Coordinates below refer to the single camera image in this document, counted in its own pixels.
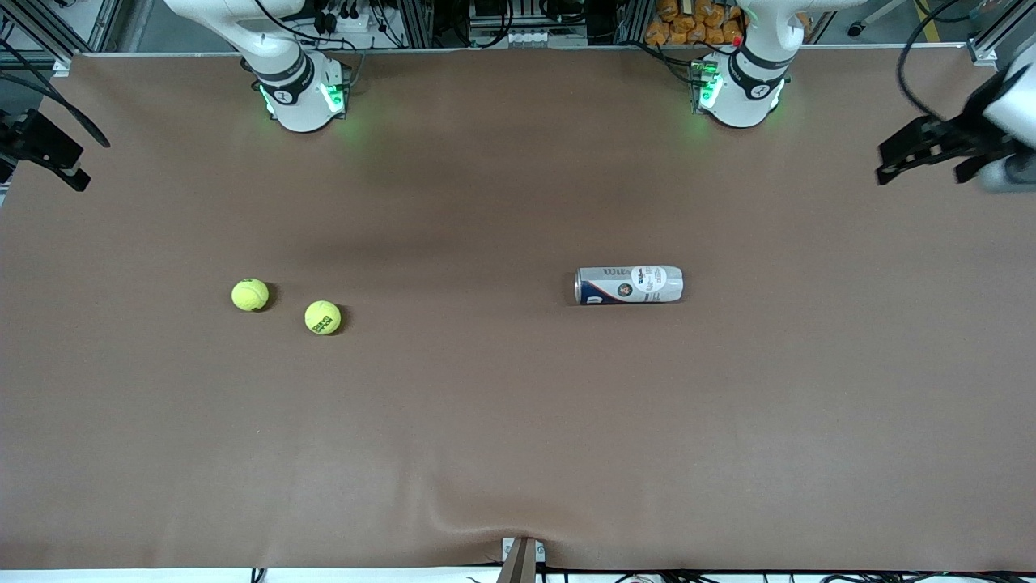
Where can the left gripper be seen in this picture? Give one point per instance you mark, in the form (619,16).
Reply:
(960,134)

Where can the printed yellow tennis ball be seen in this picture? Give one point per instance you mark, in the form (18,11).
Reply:
(323,317)

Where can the metal edge bracket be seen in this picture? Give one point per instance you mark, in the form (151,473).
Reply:
(522,563)

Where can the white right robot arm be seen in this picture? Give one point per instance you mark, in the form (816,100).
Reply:
(299,105)

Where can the white terminal block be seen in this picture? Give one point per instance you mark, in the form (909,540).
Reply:
(526,38)

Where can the pile of orange items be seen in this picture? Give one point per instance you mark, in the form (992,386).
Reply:
(680,24)

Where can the white power strip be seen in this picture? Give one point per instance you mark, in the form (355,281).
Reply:
(348,23)

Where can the aluminium frame strut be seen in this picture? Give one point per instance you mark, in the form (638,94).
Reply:
(983,53)
(63,66)

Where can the aluminium frame post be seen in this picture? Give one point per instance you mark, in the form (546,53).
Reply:
(633,23)
(414,24)

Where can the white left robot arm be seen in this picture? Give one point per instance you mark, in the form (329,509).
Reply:
(740,101)

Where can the brown table mat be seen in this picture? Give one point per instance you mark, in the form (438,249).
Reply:
(518,445)

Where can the silver tennis ball can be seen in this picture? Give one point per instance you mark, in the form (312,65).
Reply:
(631,285)

